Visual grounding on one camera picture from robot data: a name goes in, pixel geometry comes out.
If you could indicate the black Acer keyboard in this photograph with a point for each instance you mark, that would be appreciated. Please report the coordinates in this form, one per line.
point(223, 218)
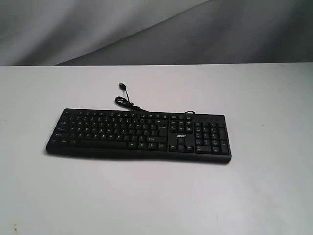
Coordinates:
point(111, 134)

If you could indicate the grey backdrop cloth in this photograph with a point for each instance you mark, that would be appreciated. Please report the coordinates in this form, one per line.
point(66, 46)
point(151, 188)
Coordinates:
point(154, 32)

